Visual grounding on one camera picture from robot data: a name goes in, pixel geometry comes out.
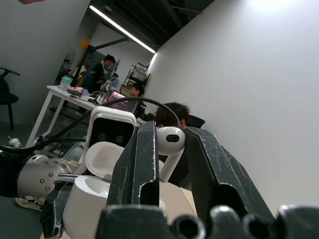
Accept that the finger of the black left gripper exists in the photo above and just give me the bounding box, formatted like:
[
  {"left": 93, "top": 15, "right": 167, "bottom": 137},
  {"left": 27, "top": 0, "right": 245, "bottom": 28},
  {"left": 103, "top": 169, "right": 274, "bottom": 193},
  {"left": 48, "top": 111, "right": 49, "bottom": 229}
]
[{"left": 40, "top": 181, "right": 73, "bottom": 239}]

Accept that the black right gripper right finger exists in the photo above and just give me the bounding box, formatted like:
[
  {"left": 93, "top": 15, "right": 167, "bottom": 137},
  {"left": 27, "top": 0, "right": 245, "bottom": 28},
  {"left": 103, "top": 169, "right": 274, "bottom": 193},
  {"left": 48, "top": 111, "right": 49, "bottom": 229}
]
[{"left": 183, "top": 126, "right": 275, "bottom": 220}]

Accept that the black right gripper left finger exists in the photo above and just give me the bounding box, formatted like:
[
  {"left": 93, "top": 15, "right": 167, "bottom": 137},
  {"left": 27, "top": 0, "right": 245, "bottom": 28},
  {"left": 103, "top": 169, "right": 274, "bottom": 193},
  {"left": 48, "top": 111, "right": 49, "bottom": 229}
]
[{"left": 106, "top": 120, "right": 160, "bottom": 207}]

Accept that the white earbud charging case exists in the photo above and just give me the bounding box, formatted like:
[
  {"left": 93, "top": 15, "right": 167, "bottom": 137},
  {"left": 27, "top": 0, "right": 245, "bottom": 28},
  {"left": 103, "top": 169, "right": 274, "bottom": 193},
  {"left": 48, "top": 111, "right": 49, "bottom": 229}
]
[{"left": 62, "top": 141, "right": 167, "bottom": 239}]

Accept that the white earbud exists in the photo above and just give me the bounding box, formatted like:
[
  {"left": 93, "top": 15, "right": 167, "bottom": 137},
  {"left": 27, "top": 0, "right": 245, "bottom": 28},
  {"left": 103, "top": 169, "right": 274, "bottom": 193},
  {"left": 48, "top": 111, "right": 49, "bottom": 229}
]
[{"left": 156, "top": 125, "right": 186, "bottom": 184}]

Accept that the white sneaker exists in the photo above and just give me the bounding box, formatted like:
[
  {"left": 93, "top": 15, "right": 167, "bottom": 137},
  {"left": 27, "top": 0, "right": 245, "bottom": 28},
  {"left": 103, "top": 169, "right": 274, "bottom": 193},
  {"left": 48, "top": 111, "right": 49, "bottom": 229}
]
[
  {"left": 14, "top": 195, "right": 46, "bottom": 212},
  {"left": 7, "top": 135, "right": 26, "bottom": 149}
]

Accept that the black office chair back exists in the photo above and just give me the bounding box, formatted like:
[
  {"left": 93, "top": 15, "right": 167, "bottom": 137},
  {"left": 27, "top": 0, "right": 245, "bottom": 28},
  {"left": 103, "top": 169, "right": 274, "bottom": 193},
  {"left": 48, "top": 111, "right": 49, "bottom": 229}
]
[{"left": 186, "top": 115, "right": 206, "bottom": 128}]

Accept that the person with dark brown hair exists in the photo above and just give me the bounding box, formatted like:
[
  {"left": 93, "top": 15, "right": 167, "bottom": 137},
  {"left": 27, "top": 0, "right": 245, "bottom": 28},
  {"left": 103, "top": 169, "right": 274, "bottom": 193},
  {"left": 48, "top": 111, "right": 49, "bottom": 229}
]
[{"left": 149, "top": 101, "right": 193, "bottom": 188}]

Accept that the laptop with purple screen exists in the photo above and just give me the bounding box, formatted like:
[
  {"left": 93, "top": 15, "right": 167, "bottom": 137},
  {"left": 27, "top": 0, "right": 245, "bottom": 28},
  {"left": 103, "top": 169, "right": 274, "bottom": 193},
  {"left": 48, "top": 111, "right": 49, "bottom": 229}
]
[{"left": 106, "top": 90, "right": 141, "bottom": 113}]

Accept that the seated person with black hair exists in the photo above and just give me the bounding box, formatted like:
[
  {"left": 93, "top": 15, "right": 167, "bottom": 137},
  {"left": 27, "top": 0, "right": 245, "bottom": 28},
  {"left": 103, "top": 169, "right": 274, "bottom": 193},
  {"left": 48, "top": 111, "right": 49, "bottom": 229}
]
[{"left": 129, "top": 83, "right": 146, "bottom": 98}]

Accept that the black storage shelf rack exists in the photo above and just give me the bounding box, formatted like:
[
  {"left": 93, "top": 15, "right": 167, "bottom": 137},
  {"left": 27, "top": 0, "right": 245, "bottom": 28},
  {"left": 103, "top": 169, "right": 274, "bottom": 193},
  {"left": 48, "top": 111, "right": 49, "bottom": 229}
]
[{"left": 120, "top": 63, "right": 152, "bottom": 93}]

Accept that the person in dark jacket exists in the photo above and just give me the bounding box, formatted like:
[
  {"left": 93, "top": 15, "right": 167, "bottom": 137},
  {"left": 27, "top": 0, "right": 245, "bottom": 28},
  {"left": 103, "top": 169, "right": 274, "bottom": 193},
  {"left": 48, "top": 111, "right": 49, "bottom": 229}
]
[{"left": 91, "top": 54, "right": 117, "bottom": 93}]

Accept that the white table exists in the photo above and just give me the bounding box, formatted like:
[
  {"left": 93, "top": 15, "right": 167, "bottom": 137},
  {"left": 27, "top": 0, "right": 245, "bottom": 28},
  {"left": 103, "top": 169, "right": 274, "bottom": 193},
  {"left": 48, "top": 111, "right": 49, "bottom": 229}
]
[{"left": 25, "top": 85, "right": 100, "bottom": 148}]

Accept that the teal cup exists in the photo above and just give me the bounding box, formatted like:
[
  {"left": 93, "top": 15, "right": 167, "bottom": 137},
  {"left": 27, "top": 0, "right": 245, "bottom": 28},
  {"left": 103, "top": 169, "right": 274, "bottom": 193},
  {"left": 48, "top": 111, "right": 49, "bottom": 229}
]
[{"left": 58, "top": 76, "right": 73, "bottom": 91}]

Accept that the ceiling light strip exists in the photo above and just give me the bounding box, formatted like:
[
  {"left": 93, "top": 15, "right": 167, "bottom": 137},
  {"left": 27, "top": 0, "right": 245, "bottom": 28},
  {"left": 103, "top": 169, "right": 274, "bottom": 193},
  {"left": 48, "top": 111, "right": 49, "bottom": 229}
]
[{"left": 89, "top": 5, "right": 157, "bottom": 54}]

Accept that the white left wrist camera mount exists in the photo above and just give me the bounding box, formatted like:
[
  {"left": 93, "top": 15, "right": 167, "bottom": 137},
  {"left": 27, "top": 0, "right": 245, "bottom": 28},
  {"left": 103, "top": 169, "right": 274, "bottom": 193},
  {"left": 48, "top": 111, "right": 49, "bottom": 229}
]
[{"left": 85, "top": 106, "right": 138, "bottom": 162}]

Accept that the black metal stand frame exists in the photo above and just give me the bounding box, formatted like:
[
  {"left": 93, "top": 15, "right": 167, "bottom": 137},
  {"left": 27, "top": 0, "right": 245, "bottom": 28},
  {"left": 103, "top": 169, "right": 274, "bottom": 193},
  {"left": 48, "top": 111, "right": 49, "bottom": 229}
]
[{"left": 79, "top": 37, "right": 131, "bottom": 73}]

